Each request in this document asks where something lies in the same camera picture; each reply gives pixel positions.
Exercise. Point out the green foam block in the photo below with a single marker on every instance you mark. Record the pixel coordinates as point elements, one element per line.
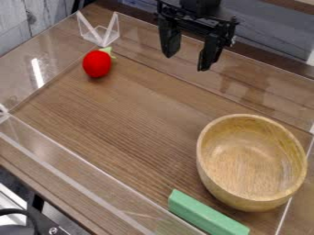
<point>201,216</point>

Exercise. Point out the black metal frame bracket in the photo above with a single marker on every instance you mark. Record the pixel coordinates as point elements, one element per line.
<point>46,227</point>

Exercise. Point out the red plush strawberry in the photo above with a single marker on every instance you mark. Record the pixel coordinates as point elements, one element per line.
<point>97,62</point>

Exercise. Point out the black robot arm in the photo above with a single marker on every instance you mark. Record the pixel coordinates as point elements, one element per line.
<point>201,18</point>

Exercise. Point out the clear acrylic corner bracket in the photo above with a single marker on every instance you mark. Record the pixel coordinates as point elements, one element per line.
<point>102,36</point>

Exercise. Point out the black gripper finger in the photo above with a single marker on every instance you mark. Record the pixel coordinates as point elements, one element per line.
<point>169,36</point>
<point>209,52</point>

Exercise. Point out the wooden bowl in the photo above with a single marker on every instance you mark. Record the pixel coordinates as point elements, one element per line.
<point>251,162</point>

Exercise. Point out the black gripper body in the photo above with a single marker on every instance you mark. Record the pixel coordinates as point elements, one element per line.
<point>200,17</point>

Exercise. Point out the clear acrylic front wall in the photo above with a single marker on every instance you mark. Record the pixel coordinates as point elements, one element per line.
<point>98,201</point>

